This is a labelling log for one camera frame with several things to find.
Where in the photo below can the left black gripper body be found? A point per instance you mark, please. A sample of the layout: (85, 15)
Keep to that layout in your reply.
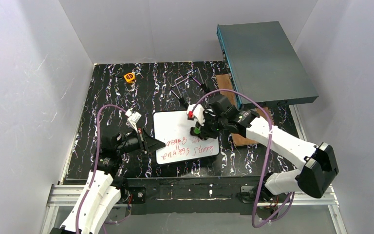
(143, 140)

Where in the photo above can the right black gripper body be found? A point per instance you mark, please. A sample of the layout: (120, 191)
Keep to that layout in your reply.
(206, 123)

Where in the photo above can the small white whiteboard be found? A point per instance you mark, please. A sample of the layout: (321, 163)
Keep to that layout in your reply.
(173, 129)

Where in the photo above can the green bone-shaped eraser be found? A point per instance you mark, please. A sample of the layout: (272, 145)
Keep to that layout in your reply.
(195, 131)

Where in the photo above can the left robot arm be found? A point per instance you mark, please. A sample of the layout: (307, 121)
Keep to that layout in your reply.
(103, 189)

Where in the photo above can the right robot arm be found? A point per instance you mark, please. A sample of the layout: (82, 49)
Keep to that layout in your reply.
(316, 165)

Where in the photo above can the brown wooden board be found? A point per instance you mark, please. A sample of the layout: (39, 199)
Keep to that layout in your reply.
(223, 82)

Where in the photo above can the orange tape measure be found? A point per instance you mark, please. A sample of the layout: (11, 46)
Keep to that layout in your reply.
(129, 77)

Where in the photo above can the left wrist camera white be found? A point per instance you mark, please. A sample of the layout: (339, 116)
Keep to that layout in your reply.
(133, 118)

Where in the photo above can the metal wire whiteboard stand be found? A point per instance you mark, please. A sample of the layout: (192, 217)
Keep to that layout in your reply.
(182, 83)

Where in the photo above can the grey metal network switch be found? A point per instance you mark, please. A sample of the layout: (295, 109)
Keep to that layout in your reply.
(263, 65)

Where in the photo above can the aluminium frame rail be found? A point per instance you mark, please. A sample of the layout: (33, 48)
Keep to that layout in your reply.
(195, 194)

